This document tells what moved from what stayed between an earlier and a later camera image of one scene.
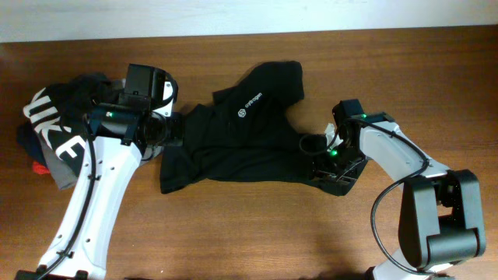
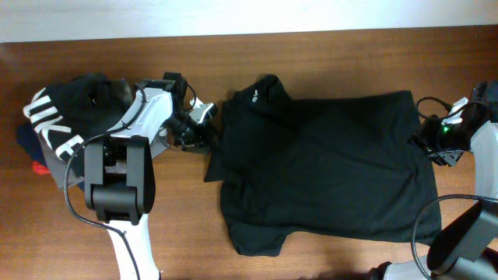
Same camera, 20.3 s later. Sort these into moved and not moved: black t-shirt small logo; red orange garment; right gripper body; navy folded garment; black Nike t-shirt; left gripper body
Moved: left gripper body; right gripper body; black t-shirt small logo
Not moved: black Nike t-shirt; navy folded garment; red orange garment
